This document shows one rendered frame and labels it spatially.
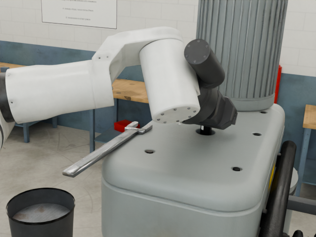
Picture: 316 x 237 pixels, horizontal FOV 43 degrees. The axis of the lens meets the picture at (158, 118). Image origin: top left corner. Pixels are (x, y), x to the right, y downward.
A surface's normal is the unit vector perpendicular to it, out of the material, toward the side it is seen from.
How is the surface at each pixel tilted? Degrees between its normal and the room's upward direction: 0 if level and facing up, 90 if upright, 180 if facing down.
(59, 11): 90
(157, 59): 60
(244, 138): 0
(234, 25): 90
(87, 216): 0
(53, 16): 90
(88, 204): 0
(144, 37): 51
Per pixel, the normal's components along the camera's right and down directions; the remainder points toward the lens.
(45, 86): 0.28, -0.16
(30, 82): 0.08, -0.27
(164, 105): -0.45, -0.21
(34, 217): 0.04, -0.94
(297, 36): -0.36, 0.29
